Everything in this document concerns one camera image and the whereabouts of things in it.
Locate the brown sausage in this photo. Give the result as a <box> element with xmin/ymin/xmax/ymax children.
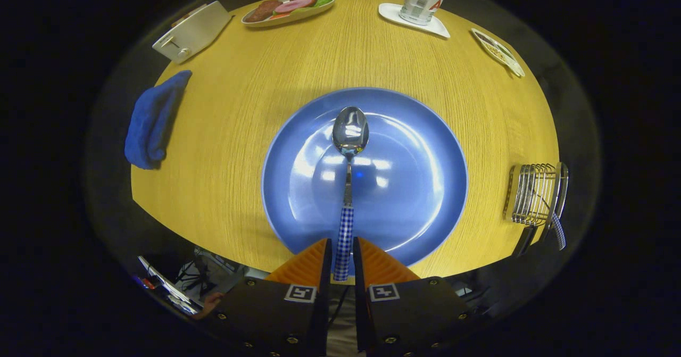
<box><xmin>245</xmin><ymin>0</ymin><xmax>283</xmax><ymax>22</ymax></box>

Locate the spoon with blue checked handle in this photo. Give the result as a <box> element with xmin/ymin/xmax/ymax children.
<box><xmin>332</xmin><ymin>106</ymin><xmax>370</xmax><ymax>282</ymax></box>

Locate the pink ham slice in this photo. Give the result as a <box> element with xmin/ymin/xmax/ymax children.
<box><xmin>274</xmin><ymin>0</ymin><xmax>318</xmax><ymax>14</ymax></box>

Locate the white square coaster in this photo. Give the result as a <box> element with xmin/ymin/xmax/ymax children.
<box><xmin>378</xmin><ymin>3</ymin><xmax>451</xmax><ymax>39</ymax></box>

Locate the white toaster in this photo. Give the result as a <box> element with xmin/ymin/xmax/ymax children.
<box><xmin>152</xmin><ymin>1</ymin><xmax>234</xmax><ymax>64</ymax></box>

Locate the oval plate with food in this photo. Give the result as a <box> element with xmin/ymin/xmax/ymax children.
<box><xmin>241</xmin><ymin>0</ymin><xmax>336</xmax><ymax>28</ymax></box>

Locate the blue folded cloth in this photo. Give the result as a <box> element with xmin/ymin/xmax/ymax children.
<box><xmin>124</xmin><ymin>70</ymin><xmax>193</xmax><ymax>170</ymax></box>

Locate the black table clamp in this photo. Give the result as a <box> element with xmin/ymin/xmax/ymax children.
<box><xmin>512</xmin><ymin>224</ymin><xmax>539</xmax><ymax>258</ymax></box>

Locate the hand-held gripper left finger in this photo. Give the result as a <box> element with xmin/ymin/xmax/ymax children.
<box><xmin>205</xmin><ymin>238</ymin><xmax>333</xmax><ymax>357</ymax></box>

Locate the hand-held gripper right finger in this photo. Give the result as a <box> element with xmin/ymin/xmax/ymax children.
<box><xmin>352</xmin><ymin>237</ymin><xmax>471</xmax><ymax>357</ymax></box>

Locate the fork with blue checked handle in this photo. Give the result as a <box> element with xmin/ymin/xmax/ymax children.
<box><xmin>532</xmin><ymin>189</ymin><xmax>567</xmax><ymax>251</ymax></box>

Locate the metal wire cutlery basket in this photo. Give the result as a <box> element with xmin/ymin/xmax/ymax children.
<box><xmin>503</xmin><ymin>162</ymin><xmax>569</xmax><ymax>227</ymax></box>

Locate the white sectioned snack tray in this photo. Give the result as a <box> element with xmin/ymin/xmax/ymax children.
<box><xmin>471</xmin><ymin>28</ymin><xmax>526</xmax><ymax>78</ymax></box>

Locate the blue round plate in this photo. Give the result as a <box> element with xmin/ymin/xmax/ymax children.
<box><xmin>261</xmin><ymin>87</ymin><xmax>469</xmax><ymax>277</ymax></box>

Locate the white drink bottle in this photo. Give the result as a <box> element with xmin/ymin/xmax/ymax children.
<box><xmin>400</xmin><ymin>0</ymin><xmax>445</xmax><ymax>26</ymax></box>

